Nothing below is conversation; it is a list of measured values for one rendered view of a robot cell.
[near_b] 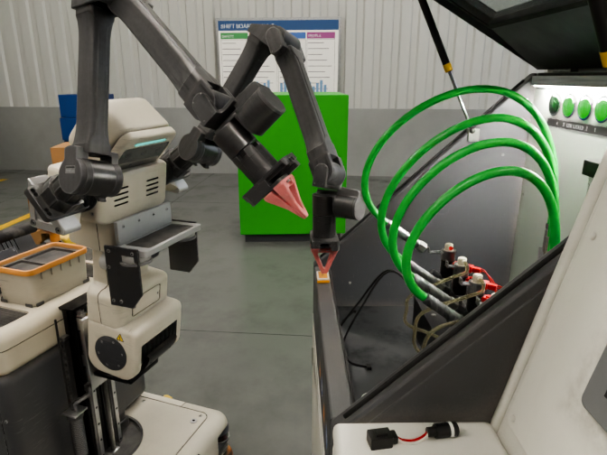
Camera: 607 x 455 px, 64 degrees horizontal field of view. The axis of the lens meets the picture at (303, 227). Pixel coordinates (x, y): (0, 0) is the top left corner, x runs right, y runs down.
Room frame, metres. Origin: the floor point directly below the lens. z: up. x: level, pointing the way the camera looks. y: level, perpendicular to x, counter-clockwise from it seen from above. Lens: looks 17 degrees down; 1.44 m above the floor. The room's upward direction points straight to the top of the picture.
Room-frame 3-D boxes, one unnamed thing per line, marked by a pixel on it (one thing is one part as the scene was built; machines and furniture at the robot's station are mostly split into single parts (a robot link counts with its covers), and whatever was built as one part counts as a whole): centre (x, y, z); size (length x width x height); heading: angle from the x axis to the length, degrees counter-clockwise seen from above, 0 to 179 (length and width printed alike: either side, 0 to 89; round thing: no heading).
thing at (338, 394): (0.92, -0.06, 0.87); 0.62 x 0.04 x 0.16; 1
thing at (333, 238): (1.14, -0.05, 1.09); 0.10 x 0.07 x 0.07; 2
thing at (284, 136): (4.64, 0.11, 0.65); 0.95 x 0.86 x 1.30; 93
